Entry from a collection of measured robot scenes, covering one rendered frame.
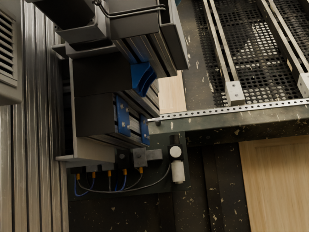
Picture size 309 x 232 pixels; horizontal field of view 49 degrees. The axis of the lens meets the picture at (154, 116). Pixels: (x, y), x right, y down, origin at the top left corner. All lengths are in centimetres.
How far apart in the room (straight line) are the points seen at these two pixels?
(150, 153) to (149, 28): 80
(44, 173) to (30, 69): 22
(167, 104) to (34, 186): 97
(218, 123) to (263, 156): 35
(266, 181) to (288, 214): 17
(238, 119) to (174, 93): 35
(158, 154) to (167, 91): 40
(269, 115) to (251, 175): 33
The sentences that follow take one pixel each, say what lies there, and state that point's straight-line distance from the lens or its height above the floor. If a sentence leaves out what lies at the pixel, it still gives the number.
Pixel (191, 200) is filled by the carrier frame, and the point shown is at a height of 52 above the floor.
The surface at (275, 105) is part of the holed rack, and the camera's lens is 151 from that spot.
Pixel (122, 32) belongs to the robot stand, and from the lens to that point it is 63.
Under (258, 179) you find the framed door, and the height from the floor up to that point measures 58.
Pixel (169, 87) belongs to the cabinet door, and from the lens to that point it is 165.
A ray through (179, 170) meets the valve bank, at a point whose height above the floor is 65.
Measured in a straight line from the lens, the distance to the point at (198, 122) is 142.
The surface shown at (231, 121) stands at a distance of 143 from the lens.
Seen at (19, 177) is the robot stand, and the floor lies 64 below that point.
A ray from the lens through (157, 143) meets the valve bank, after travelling 139.
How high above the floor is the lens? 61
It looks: 11 degrees up
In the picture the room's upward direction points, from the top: 6 degrees counter-clockwise
